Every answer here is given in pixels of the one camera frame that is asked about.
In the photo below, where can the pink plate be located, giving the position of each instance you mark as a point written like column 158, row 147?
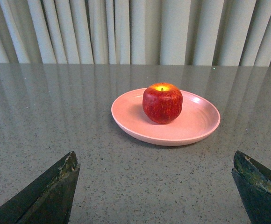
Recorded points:
column 199, row 119

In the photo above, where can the red apple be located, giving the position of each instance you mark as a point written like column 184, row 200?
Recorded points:
column 162, row 102

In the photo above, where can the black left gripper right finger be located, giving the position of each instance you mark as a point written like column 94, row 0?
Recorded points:
column 253, row 181

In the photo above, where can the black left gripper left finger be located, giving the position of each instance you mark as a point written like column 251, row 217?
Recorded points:
column 48, row 199

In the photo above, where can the white pleated curtain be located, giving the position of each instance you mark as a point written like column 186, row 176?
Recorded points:
column 166, row 32

